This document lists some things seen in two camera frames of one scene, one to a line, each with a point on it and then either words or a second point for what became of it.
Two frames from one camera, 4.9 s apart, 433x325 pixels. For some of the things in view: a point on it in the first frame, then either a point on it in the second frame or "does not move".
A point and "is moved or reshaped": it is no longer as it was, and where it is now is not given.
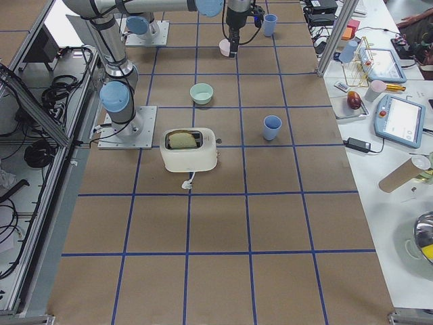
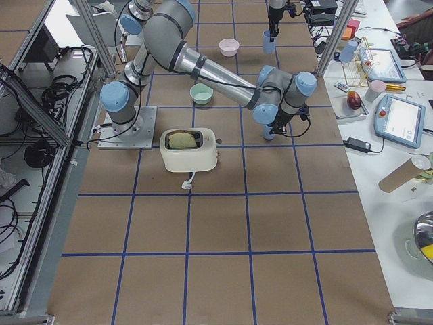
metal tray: (342, 110) does not move
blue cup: (269, 24) is moved or reshaped
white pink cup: (377, 87) does not move
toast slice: (181, 139) does not move
